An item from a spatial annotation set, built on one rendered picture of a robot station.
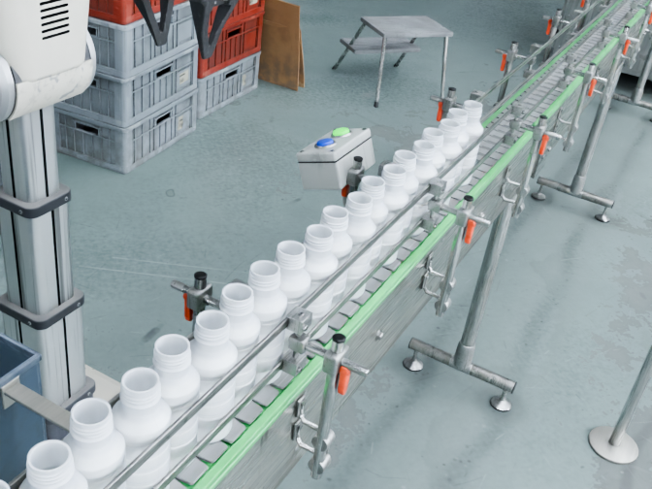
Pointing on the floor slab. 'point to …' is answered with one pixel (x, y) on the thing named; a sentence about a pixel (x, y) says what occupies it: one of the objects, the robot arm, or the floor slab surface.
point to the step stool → (395, 41)
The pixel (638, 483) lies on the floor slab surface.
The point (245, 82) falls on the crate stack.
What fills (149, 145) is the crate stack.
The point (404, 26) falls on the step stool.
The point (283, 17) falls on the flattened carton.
